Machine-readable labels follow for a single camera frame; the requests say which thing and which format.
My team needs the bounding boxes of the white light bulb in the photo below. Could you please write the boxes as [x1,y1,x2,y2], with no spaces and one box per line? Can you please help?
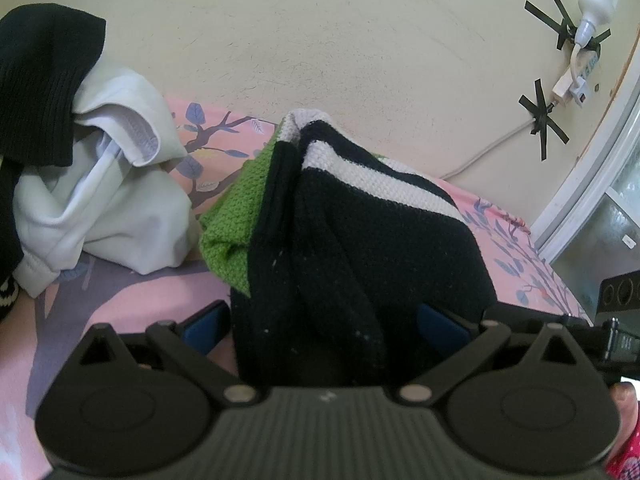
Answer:
[574,0,619,48]

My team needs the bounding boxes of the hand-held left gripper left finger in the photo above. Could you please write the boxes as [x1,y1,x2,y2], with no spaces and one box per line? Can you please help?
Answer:
[75,300,258,407]

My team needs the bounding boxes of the person's red printed clothing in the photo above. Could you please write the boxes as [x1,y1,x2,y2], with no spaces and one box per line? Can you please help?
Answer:
[605,425,640,480]

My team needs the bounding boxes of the white plug adapter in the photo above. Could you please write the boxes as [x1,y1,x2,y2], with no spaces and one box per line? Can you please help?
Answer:
[552,72,589,109]

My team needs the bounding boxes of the white window frame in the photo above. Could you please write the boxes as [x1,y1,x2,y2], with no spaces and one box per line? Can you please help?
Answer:
[530,45,640,266]

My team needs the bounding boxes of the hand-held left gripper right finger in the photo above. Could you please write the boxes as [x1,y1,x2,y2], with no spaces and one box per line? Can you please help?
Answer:
[398,304,593,406]

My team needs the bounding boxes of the black patterned garment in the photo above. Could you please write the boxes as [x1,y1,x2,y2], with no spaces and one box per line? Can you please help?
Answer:
[0,4,107,321]

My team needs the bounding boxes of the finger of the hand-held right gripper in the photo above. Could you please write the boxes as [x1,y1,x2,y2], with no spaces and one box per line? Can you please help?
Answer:
[481,305,598,333]

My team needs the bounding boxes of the black tape cross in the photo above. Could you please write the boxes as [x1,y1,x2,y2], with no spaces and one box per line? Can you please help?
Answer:
[525,0,612,52]
[518,79,571,162]

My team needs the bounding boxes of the white garment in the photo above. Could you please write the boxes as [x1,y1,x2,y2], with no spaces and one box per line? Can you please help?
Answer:
[12,57,201,298]

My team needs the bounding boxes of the window glass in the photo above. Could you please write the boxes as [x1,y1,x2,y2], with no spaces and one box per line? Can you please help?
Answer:
[550,160,640,322]

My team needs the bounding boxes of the white wall cable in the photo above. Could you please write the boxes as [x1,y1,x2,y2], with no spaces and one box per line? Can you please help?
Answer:
[440,105,557,181]

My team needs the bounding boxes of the pink printed bed sheet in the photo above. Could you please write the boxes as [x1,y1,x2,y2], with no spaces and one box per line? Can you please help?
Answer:
[0,92,596,480]

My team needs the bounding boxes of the person's right hand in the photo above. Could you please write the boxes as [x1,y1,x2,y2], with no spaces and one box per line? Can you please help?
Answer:
[610,381,640,441]

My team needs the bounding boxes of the dark knit sweater green stripes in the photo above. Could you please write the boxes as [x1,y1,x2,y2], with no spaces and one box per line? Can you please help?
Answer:
[199,108,498,391]

